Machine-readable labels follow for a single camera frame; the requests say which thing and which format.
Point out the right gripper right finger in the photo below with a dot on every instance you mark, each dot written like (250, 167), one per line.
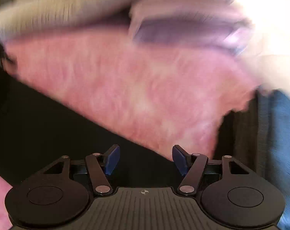
(191, 167)

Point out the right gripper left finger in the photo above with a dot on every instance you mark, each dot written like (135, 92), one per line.
(100, 166)

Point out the black zip jacket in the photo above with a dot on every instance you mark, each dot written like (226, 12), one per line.
(36, 129)

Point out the pink rose bedspread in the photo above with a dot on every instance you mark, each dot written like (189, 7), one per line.
(155, 96)

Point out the folded blue jeans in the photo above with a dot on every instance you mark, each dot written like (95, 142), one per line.
(273, 139)

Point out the lilac pillow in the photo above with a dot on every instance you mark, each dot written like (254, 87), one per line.
(213, 23)

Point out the grey striped duvet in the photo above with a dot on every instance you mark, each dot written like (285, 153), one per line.
(25, 16)

